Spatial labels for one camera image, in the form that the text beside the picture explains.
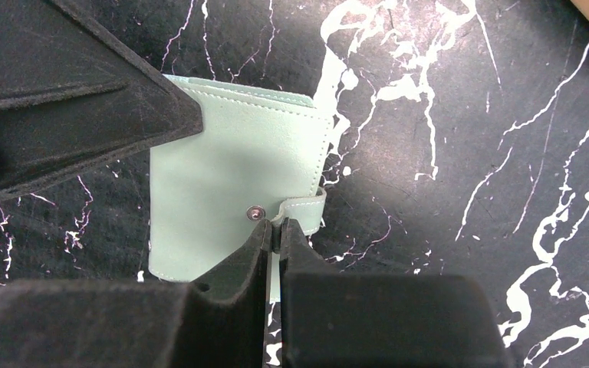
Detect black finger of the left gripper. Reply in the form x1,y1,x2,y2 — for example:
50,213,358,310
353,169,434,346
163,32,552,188
0,1,203,201

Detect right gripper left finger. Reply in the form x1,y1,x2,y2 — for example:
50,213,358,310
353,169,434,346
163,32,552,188
0,220,272,367

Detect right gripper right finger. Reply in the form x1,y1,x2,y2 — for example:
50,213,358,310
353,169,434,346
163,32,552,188
279,218,510,367

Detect mint green card holder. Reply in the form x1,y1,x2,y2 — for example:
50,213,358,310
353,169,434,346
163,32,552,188
148,76,334,281

